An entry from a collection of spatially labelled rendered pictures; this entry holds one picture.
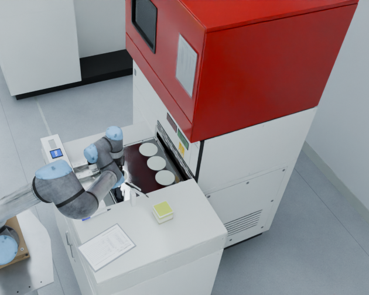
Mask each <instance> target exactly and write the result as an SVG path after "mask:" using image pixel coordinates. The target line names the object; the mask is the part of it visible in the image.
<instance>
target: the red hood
mask: <svg viewBox="0 0 369 295"><path fill-rule="evenodd" d="M358 2H359V0H125V31H126V32H125V47H126V49H127V51H128V53H129V54H130V55H131V57H132V58H133V60H134V61H135V62H136V64H137V66H138V67H139V69H140V70H141V71H142V73H143V74H144V76H145V77H146V79H147V80H148V82H149V83H150V85H151V86H152V88H153V89H154V90H155V92H156V93H157V95H158V96H159V98H160V99H161V101H162V102H163V104H164V105H165V107H166V108H167V109H168V111H169V112H170V114H171V116H172V117H173V118H174V120H175V121H176V123H177V124H178V126H179V127H180V129H181V130H182V131H183V133H184V134H185V136H186V137H187V139H188V140H189V142H190V143H194V142H198V141H201V140H205V139H208V138H212V137H214V136H218V135H222V134H224V133H228V132H231V131H235V130H237V129H241V128H245V127H248V126H251V125H255V124H258V123H261V122H265V121H268V120H271V119H275V118H279V117H281V116H285V115H289V114H292V113H295V112H298V111H302V110H304V109H308V108H312V107H316V106H318V104H319V101H320V99H321V96H322V94H323V91H324V88H325V86H326V84H327V81H328V79H329V76H330V73H331V72H332V69H333V66H334V64H335V61H336V59H337V56H338V54H339V51H340V49H341V46H342V44H343V41H344V38H345V37H346V34H347V31H348V29H349V26H350V23H351V21H352V18H353V16H354V13H355V11H356V9H357V6H358Z"/></svg>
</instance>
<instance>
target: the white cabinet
mask: <svg viewBox="0 0 369 295"><path fill-rule="evenodd" d="M52 203H53V202H52ZM53 208H54V213H55V217H56V222H57V226H58V229H59V231H60V235H61V238H62V240H63V243H64V246H65V248H66V251H67V254H68V256H69V259H70V263H71V265H72V268H73V271H74V274H75V276H76V279H77V282H78V285H79V288H80V290H81V293H82V295H96V292H95V290H94V287H93V284H92V282H91V279H90V276H89V274H88V271H87V268H86V266H85V263H84V261H83V258H82V255H81V253H80V252H79V251H78V250H77V248H76V247H78V244H77V242H76V239H75V237H74V235H73V232H72V230H71V227H70V224H69V222H68V219H67V217H66V216H64V215H63V214H62V213H61V212H60V211H59V210H58V209H57V207H56V206H55V204H54V203H53ZM222 253H223V249H221V250H219V251H217V252H214V253H211V254H209V255H207V256H204V257H202V258H200V259H197V260H194V261H192V262H189V263H187V264H185V265H182V266H179V267H177V268H175V269H172V270H170V271H168V272H165V273H162V274H161V275H158V276H155V277H153V278H150V279H148V280H146V281H143V282H140V283H138V284H136V285H133V286H131V287H128V288H126V289H123V290H121V291H118V292H116V293H114V294H111V295H211V291H212V288H213V284H214V281H215V278H216V274H217V270H218V266H219V264H220V260H221V256H222Z"/></svg>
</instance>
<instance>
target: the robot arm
mask: <svg viewBox="0 0 369 295"><path fill-rule="evenodd" d="M84 156H85V158H86V159H87V160H88V162H90V163H96V165H97V167H98V168H99V170H100V172H101V174H100V175H99V176H98V177H97V178H96V179H95V180H94V182H93V183H92V184H91V185H90V186H89V187H88V188H87V189H86V190H85V189H84V188H83V186H82V185H81V183H80V181H79V180H78V178H77V176H76V175H75V174H74V171H73V169H72V168H71V167H70V166H69V164H68V163H67V162H66V161H65V160H57V161H54V162H51V163H49V164H47V165H45V166H43V167H41V168H39V169H38V170H36V171H35V176H34V178H33V180H32V182H30V183H29V184H27V185H25V186H23V187H21V188H19V189H17V190H15V191H13V192H11V193H9V194H7V195H6V196H4V197H2V198H0V265H5V264H7V263H9V262H10V261H12V260H13V259H14V257H15V256H16V254H17V251H18V247H19V236H18V233H17V232H16V231H15V230H14V229H13V228H12V227H10V226H8V225H5V223H6V220H8V219H10V218H12V217H14V216H16V215H18V214H20V213H22V212H24V211H26V210H28V209H30V208H32V207H34V206H36V205H38V204H40V203H47V204H48V203H52V202H53V203H54V204H55V206H56V207H57V209H58V210H59V211H60V212H61V213H62V214H63V215H64V216H66V217H68V218H71V219H85V218H88V217H90V216H92V215H93V214H94V213H95V212H96V211H97V210H98V207H99V203H100V202H101V200H102V199H103V198H104V197H105V196H106V195H107V193H108V192H109V191H110V190H111V189H112V188H117V187H119V186H120V185H121V184H122V183H124V181H125V179H124V174H125V172H124V170H123V166H124V163H125V156H123V133H122V129H121V128H120V127H118V126H110V127H108V128H107V130H106V133H105V136H103V137H102V138H101V139H99V140H97V141H96V142H94V143H92V144H90V146H88V147H86V148H85V149H84ZM122 157H123V158H122Z"/></svg>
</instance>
